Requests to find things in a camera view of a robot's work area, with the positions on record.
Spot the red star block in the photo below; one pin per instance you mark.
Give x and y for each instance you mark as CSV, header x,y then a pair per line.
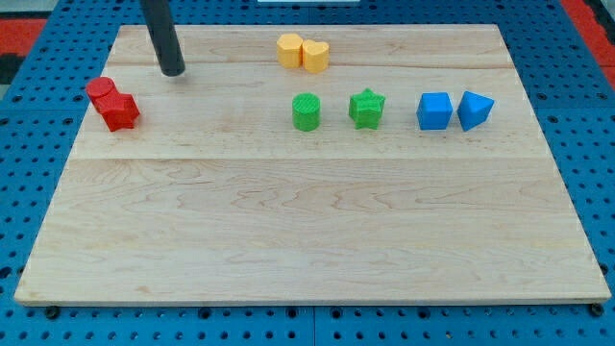
x,y
119,110

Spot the red cylinder block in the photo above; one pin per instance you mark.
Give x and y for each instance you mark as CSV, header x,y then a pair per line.
x,y
99,90

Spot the blue cube block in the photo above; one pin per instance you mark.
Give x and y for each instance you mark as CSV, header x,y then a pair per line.
x,y
434,111

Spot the green cylinder block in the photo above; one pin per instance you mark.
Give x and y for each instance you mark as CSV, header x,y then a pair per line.
x,y
306,112

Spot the light wooden board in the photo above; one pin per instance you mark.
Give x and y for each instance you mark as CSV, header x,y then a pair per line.
x,y
215,199

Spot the yellow heart block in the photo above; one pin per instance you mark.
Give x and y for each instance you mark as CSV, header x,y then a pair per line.
x,y
316,55

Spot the blue triangle block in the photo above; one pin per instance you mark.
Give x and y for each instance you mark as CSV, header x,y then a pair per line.
x,y
473,110

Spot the yellow hexagon block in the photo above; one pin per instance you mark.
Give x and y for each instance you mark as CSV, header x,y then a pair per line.
x,y
290,50

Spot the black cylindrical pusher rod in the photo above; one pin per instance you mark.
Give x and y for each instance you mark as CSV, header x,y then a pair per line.
x,y
160,24

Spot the green star block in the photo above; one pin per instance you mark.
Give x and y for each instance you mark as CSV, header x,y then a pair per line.
x,y
366,109

